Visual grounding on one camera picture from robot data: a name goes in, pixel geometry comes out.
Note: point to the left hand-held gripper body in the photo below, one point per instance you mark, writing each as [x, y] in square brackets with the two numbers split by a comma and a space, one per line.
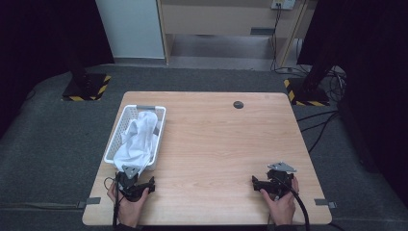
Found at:
[130, 187]

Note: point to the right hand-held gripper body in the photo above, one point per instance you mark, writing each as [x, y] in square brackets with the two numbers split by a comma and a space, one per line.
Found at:
[278, 183]

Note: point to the person's left hand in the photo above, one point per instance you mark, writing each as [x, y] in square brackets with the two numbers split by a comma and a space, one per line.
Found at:
[128, 210]

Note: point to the person's right hand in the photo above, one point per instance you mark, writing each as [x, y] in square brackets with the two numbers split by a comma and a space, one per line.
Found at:
[282, 208]

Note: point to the grey tape strip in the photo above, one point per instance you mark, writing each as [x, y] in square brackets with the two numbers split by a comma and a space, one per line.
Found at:
[324, 202]
[90, 202]

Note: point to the white cloth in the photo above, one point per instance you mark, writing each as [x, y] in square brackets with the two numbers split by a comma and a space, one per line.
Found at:
[138, 141]

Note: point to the white plastic basket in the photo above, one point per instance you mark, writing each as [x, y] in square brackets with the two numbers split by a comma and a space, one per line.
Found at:
[119, 141]

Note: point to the grey table grommet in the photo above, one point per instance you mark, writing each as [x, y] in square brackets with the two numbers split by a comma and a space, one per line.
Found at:
[238, 104]

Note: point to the black stand with striped base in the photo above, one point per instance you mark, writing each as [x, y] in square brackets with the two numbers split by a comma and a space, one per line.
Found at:
[308, 93]
[85, 86]

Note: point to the black curtain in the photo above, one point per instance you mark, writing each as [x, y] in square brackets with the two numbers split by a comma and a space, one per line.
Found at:
[41, 41]
[372, 80]

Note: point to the light wooden cabinet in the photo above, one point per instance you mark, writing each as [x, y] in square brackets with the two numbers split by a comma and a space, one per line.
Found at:
[218, 19]

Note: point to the white power strip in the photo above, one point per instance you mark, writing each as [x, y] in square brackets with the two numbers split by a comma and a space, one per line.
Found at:
[283, 4]

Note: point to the white wall panel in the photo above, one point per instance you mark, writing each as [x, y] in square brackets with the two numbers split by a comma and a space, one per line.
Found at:
[131, 29]

